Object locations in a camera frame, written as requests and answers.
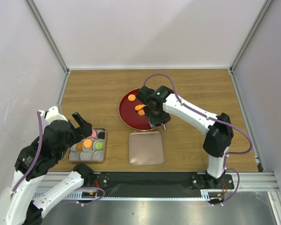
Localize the pink round cookie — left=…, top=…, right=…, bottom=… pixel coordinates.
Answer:
left=90, top=129, right=97, bottom=138

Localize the orange cookie tin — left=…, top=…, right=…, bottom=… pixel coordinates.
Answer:
left=83, top=139, right=93, bottom=148

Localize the black cookie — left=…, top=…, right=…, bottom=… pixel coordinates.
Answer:
left=97, top=132, right=105, bottom=139

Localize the orange round cookie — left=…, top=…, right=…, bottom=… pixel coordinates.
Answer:
left=127, top=94, right=136, bottom=102
left=76, top=142, right=83, bottom=151

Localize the green sandwich cookie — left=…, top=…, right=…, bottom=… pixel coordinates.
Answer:
left=94, top=142, right=104, bottom=150

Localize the pink metal tin lid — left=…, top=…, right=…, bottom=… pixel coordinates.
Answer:
left=128, top=131, right=165, bottom=166

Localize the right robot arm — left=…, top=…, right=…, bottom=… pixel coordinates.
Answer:
left=136, top=86, right=234, bottom=188

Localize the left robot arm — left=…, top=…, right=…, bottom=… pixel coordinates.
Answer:
left=0, top=109, right=94, bottom=225

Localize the orange star cookie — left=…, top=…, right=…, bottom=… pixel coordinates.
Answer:
left=135, top=104, right=145, bottom=111

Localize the orange swirl cookie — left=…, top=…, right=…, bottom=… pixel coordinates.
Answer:
left=138, top=110, right=145, bottom=116

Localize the metal cookie tin box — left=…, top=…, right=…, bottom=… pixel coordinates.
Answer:
left=67, top=127, right=108, bottom=164

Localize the orange round cookie top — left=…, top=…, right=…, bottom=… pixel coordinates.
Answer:
left=127, top=94, right=136, bottom=102

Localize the red round tray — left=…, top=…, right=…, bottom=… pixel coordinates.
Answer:
left=118, top=88, right=154, bottom=131

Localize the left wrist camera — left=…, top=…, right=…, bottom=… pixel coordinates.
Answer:
left=39, top=105, right=68, bottom=124

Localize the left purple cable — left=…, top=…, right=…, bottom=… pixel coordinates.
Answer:
left=10, top=111, right=44, bottom=195

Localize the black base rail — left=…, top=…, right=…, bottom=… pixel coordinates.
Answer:
left=94, top=172, right=235, bottom=198

